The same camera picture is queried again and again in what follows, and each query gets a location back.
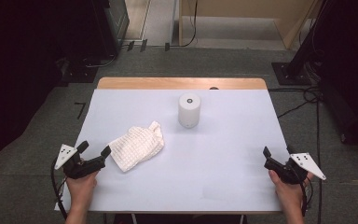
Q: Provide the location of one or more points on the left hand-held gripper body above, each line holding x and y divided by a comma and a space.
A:
84, 168

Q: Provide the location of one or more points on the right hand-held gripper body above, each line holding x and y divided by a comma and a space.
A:
304, 163

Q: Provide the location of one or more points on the white waffle cloth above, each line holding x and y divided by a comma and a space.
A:
136, 146

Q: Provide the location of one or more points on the white cylindrical lamp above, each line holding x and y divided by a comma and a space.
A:
189, 112

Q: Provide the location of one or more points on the person's left hand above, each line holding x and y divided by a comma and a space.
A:
80, 193

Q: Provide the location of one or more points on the person's right hand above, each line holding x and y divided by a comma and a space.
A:
290, 196

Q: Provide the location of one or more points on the white table mat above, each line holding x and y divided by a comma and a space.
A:
230, 146

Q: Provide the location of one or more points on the black stand base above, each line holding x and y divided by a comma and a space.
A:
79, 74

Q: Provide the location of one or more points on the black metal stand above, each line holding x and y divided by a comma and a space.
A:
295, 73

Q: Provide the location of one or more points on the wooden table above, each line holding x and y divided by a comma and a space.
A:
167, 83

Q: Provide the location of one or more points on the dark curtain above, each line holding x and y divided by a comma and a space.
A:
18, 77
351, 77

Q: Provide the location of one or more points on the person's dark clothing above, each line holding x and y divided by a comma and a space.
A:
183, 219

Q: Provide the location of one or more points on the black cabinet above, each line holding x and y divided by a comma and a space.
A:
112, 25

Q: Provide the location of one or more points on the light wooden cabinet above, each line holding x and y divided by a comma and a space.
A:
248, 7

